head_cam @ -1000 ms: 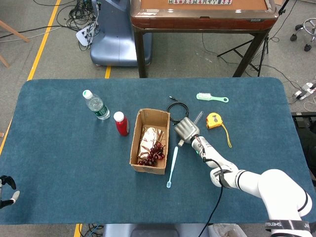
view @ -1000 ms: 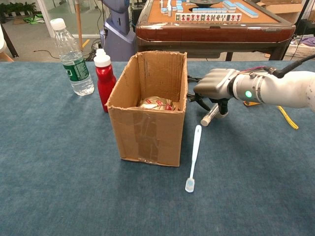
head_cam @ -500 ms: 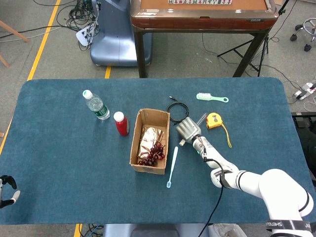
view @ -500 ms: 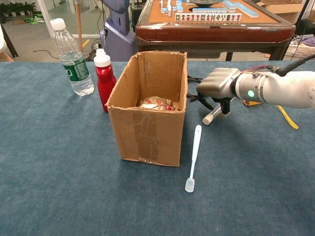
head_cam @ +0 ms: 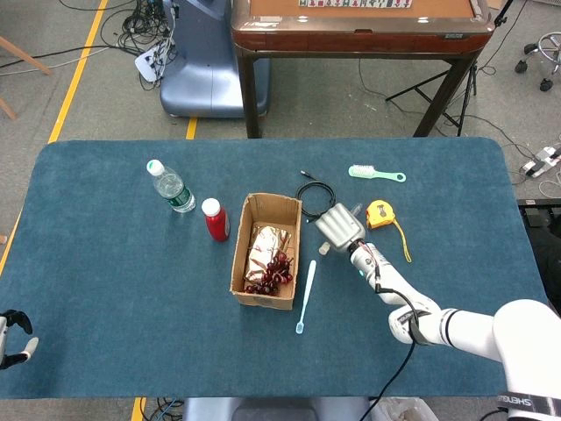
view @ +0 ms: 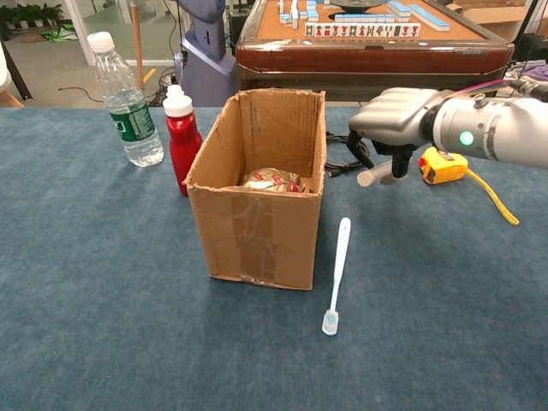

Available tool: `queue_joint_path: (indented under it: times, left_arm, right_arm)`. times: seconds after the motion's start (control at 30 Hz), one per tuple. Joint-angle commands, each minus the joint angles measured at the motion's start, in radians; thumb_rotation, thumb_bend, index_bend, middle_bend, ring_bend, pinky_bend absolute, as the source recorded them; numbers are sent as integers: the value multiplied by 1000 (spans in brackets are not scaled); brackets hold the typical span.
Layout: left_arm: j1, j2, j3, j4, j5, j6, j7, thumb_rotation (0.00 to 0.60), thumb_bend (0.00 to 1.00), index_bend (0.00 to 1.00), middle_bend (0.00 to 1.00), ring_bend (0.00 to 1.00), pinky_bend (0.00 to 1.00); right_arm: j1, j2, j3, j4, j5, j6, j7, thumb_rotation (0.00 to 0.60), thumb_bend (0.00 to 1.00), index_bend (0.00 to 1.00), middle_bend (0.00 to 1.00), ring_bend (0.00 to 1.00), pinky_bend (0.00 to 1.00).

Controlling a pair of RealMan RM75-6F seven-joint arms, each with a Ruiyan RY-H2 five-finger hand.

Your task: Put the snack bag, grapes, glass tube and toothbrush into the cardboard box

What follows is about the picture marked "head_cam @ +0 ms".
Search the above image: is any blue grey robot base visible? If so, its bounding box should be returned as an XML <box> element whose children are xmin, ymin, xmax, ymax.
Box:
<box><xmin>160</xmin><ymin>0</ymin><xmax>272</xmax><ymax>118</ymax></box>

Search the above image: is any red bottle white cap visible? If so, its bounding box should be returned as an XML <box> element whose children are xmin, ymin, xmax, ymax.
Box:
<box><xmin>201</xmin><ymin>197</ymin><xmax>231</xmax><ymax>243</ymax></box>

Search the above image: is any yellow tape measure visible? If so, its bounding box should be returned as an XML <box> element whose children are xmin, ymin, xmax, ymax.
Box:
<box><xmin>365</xmin><ymin>199</ymin><xmax>413</xmax><ymax>264</ymax></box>

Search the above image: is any light blue toothbrush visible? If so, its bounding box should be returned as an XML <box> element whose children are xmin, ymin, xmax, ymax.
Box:
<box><xmin>295</xmin><ymin>259</ymin><xmax>317</xmax><ymax>336</ymax></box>

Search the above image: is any clear water bottle green label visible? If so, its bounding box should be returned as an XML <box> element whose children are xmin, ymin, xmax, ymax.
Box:
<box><xmin>146</xmin><ymin>159</ymin><xmax>197</xmax><ymax>214</ymax></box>

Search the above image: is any chrome stool with casters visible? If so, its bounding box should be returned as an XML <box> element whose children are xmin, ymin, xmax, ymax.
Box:
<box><xmin>515</xmin><ymin>32</ymin><xmax>561</xmax><ymax>92</ymax></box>

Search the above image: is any open cardboard box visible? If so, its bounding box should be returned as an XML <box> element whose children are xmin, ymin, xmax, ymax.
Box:
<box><xmin>230</xmin><ymin>192</ymin><xmax>303</xmax><ymax>311</ymax></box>

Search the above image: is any large white power strip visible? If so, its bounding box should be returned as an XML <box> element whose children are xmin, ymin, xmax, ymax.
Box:
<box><xmin>134</xmin><ymin>41</ymin><xmax>174</xmax><ymax>82</ymax></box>

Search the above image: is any coiled black cable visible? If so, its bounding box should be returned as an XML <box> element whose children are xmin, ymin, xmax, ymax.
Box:
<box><xmin>295</xmin><ymin>169</ymin><xmax>337</xmax><ymax>220</ymax></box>

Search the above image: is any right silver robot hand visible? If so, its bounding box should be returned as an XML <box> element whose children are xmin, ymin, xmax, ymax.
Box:
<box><xmin>313</xmin><ymin>201</ymin><xmax>367</xmax><ymax>255</ymax></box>

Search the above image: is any wooden pole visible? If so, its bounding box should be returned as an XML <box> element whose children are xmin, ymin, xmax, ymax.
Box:
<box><xmin>0</xmin><ymin>35</ymin><xmax>53</xmax><ymax>76</ymax></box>

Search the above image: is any purple grape bunch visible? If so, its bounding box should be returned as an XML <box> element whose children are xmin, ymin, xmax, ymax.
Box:
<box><xmin>244</xmin><ymin>250</ymin><xmax>295</xmax><ymax>296</ymax></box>

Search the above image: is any black cart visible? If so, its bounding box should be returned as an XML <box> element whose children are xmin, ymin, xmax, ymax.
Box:
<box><xmin>516</xmin><ymin>198</ymin><xmax>561</xmax><ymax>308</ymax></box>

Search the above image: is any clear tube white cap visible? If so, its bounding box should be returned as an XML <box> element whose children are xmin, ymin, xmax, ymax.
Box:
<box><xmin>317</xmin><ymin>201</ymin><xmax>363</xmax><ymax>257</ymax></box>

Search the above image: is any blue felt table cover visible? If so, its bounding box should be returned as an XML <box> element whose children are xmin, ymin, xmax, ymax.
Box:
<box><xmin>0</xmin><ymin>136</ymin><xmax>551</xmax><ymax>400</ymax></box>

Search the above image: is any grey blue robot torso base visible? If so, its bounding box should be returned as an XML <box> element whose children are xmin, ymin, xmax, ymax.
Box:
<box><xmin>181</xmin><ymin>396</ymin><xmax>373</xmax><ymax>421</ymax></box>

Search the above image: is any tan snack bag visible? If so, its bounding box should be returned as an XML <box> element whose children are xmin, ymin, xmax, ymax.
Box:
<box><xmin>245</xmin><ymin>222</ymin><xmax>294</xmax><ymax>284</ymax></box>

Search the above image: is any face-up mahjong tile row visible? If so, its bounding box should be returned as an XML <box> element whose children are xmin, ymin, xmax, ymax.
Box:
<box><xmin>299</xmin><ymin>0</ymin><xmax>413</xmax><ymax>9</ymax></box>

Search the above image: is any black floor cable bundle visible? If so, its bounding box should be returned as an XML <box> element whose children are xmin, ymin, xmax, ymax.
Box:
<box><xmin>100</xmin><ymin>0</ymin><xmax>176</xmax><ymax>91</ymax></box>

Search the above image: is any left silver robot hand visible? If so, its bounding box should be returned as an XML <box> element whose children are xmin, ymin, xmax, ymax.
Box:
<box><xmin>0</xmin><ymin>309</ymin><xmax>39</xmax><ymax>370</ymax></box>

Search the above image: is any brown mahjong table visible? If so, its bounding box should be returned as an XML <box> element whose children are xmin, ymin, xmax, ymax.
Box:
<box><xmin>231</xmin><ymin>0</ymin><xmax>496</xmax><ymax>139</ymax></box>

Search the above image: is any mint green brush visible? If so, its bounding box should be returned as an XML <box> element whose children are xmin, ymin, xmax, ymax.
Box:
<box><xmin>348</xmin><ymin>164</ymin><xmax>408</xmax><ymax>184</ymax></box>

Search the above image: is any black tripod stand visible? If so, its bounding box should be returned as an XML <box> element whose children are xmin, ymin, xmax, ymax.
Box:
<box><xmin>385</xmin><ymin>0</ymin><xmax>514</xmax><ymax>137</ymax></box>

